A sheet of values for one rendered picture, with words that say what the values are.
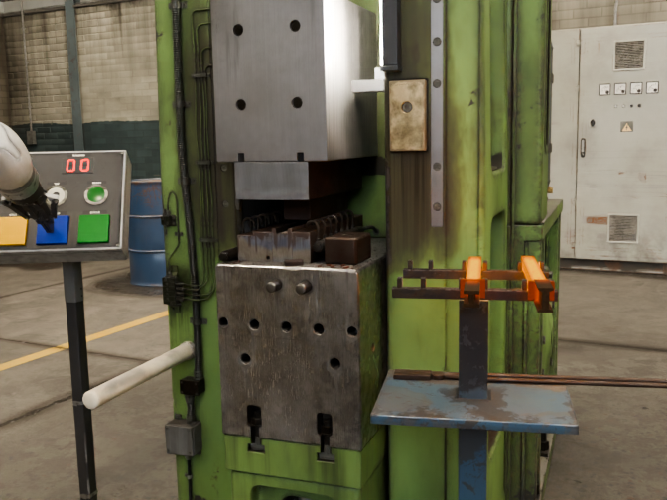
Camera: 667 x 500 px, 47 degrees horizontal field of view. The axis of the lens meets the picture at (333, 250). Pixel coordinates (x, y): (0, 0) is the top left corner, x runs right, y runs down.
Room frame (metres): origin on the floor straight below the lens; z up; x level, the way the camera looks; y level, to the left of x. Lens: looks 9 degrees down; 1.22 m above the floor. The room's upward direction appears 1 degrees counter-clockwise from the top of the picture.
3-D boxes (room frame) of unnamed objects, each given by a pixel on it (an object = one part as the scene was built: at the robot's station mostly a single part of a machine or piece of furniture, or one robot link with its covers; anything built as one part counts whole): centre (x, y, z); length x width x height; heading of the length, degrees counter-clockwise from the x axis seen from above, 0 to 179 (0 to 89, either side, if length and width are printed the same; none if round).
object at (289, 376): (2.08, 0.02, 0.69); 0.56 x 0.38 x 0.45; 160
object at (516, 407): (1.56, -0.29, 0.67); 0.40 x 0.30 x 0.02; 79
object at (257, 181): (2.09, 0.08, 1.12); 0.42 x 0.20 x 0.10; 160
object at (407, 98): (1.90, -0.19, 1.27); 0.09 x 0.02 x 0.17; 70
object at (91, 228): (1.89, 0.60, 1.01); 0.07 x 0.05 x 0.07; 95
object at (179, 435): (2.12, 0.45, 0.36); 0.09 x 0.07 x 0.12; 70
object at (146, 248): (6.58, 1.49, 0.44); 0.59 x 0.59 x 0.88
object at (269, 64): (2.07, 0.04, 1.37); 0.42 x 0.39 x 0.40; 160
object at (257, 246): (2.09, 0.08, 0.96); 0.42 x 0.20 x 0.09; 160
